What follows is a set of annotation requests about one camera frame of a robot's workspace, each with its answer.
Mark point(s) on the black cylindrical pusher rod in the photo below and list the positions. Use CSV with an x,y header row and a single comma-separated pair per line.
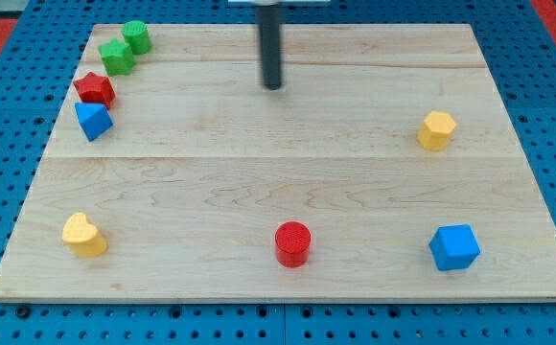
x,y
268,20

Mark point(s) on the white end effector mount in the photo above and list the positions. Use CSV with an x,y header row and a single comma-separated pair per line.
x,y
278,2

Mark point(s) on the yellow hexagon block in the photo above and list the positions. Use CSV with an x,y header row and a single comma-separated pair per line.
x,y
436,130

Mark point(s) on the green cylinder block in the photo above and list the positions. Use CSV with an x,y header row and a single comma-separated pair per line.
x,y
136,34

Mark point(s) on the green star block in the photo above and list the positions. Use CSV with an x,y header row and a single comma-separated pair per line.
x,y
117,57

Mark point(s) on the light wooden board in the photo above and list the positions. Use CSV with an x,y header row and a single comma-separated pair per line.
x,y
202,165

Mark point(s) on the red star block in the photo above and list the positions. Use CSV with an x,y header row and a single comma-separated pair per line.
x,y
95,89

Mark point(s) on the blue triangle block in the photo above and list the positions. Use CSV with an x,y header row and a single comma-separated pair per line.
x,y
94,119

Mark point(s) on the red cylinder block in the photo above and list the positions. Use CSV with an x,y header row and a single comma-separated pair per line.
x,y
292,244

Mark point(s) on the yellow heart block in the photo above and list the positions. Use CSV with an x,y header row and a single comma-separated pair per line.
x,y
82,237

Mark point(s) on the blue cube block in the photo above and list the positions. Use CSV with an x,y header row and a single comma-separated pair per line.
x,y
454,247

